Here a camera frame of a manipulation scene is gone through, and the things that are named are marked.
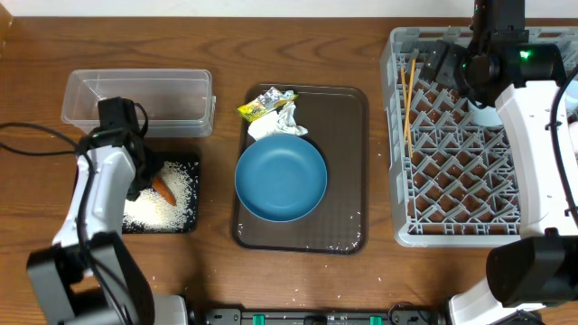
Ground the light blue bowl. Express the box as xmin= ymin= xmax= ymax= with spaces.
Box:
xmin=468 ymin=101 xmax=503 ymax=127

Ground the orange carrot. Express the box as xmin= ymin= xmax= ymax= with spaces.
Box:
xmin=152 ymin=176 xmax=176 ymax=206

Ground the white rice pile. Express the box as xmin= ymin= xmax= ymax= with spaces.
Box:
xmin=122 ymin=161 xmax=199 ymax=234

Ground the yellow silver snack wrapper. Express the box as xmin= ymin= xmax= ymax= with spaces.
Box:
xmin=237 ymin=87 xmax=298 ymax=122

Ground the white paper napkin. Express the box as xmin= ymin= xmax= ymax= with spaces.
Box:
xmin=247 ymin=101 xmax=308 ymax=141

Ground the dark blue plate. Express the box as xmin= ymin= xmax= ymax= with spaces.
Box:
xmin=235 ymin=135 xmax=329 ymax=223

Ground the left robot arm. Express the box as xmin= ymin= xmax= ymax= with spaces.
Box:
xmin=26 ymin=97 xmax=189 ymax=324

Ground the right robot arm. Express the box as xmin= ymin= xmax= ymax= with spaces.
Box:
xmin=420 ymin=0 xmax=577 ymax=324

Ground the clear plastic bin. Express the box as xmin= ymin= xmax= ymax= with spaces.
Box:
xmin=61 ymin=69 xmax=216 ymax=138

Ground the black plastic tray bin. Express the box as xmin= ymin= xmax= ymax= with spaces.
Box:
xmin=74 ymin=151 xmax=203 ymax=236

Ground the dark brown serving tray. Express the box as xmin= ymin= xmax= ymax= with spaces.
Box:
xmin=231 ymin=83 xmax=368 ymax=255

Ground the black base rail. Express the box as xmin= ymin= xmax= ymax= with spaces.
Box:
xmin=201 ymin=308 xmax=449 ymax=325

